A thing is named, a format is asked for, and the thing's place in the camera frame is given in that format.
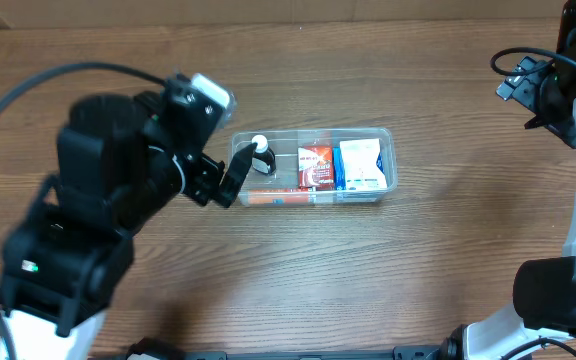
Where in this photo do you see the dark bottle white cap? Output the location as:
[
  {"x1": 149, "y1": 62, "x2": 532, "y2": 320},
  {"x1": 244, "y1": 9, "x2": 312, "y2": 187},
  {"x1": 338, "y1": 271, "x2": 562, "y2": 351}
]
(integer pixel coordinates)
[{"x1": 251, "y1": 134, "x2": 276, "y2": 175}]

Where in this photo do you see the orange tablet tube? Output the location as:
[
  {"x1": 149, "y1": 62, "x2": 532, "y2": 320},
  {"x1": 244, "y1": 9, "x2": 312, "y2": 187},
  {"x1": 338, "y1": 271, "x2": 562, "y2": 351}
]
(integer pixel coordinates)
[{"x1": 247, "y1": 188, "x2": 315, "y2": 205}]

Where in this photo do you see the white and blue box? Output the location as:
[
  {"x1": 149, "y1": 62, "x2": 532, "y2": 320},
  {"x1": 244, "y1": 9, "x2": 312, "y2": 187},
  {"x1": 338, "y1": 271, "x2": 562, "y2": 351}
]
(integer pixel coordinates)
[{"x1": 333, "y1": 138, "x2": 387, "y2": 191}]

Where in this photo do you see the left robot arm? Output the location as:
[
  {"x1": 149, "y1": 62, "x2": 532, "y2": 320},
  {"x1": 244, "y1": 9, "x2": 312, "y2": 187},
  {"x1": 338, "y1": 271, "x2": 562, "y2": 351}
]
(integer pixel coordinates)
[{"x1": 0, "y1": 74, "x2": 252, "y2": 359}]

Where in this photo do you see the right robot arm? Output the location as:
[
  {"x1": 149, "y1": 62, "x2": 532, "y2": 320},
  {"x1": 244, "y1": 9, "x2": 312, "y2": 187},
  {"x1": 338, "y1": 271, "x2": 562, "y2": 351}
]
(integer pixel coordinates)
[{"x1": 435, "y1": 0, "x2": 576, "y2": 359}]

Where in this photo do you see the clear plastic container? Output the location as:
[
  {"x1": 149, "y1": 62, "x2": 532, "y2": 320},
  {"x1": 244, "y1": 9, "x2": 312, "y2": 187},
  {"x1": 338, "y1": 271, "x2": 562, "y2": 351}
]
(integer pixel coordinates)
[{"x1": 230, "y1": 128, "x2": 398, "y2": 206}]

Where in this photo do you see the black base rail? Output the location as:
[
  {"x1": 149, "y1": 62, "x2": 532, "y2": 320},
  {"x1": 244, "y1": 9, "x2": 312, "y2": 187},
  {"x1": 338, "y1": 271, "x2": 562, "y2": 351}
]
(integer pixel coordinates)
[{"x1": 87, "y1": 337, "x2": 534, "y2": 360}]

